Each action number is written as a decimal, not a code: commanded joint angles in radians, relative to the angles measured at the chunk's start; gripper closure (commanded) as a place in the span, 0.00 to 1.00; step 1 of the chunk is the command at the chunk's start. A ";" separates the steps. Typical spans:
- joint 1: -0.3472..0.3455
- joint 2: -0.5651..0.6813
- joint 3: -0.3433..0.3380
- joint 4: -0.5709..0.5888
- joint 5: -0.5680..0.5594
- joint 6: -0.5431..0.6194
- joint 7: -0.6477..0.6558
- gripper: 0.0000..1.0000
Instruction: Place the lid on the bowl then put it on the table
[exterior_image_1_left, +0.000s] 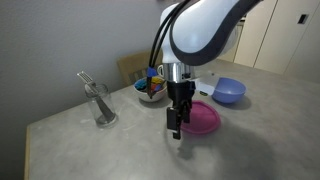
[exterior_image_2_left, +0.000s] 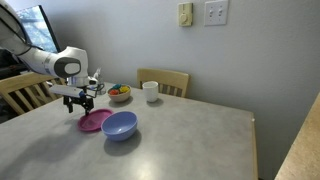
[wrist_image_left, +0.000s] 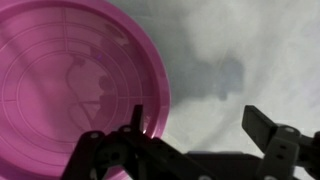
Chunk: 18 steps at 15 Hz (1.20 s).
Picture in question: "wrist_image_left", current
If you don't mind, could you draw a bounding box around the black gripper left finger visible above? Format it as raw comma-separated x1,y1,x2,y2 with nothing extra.
61,104,214,180

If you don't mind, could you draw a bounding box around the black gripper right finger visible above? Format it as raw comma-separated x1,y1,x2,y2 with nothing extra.
242,105,320,180

